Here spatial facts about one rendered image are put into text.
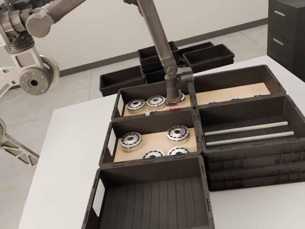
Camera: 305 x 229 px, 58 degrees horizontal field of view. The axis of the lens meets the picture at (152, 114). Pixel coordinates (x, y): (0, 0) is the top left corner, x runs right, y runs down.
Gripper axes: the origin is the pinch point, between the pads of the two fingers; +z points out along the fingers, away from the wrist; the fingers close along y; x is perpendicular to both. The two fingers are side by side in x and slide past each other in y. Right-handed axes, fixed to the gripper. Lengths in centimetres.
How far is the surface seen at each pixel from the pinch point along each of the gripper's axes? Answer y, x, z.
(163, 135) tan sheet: -13.0, 5.8, 4.3
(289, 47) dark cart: 122, -88, 26
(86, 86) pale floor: 210, 146, 92
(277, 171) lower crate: -34, -40, 8
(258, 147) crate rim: -35.4, -31.9, -6.4
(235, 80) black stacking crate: 23.2, -31.3, -1.3
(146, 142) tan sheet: -16.9, 13.3, 4.7
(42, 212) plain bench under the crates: -43, 60, 20
